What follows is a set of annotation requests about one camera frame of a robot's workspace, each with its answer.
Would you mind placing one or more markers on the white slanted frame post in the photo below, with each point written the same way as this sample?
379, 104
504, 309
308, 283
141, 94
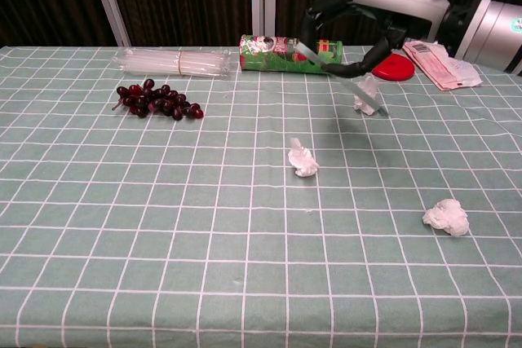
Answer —
108, 1

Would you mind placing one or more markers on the dark red grape bunch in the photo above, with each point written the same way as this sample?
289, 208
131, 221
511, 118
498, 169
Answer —
157, 101

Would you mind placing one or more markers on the clear pack of white straws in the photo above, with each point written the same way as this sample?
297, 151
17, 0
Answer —
175, 62

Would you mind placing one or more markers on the green checkered tablecloth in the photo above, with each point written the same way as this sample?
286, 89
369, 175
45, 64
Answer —
204, 221

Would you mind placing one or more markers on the green chip can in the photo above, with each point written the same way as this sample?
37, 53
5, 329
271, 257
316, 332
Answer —
269, 56

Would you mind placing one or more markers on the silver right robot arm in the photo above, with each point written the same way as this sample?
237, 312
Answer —
493, 34

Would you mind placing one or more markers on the tall white tissue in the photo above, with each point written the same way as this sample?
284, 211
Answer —
369, 86

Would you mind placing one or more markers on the pink white plastic package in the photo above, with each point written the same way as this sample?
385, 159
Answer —
442, 67

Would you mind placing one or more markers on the red round plastic lid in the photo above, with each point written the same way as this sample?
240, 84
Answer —
397, 69

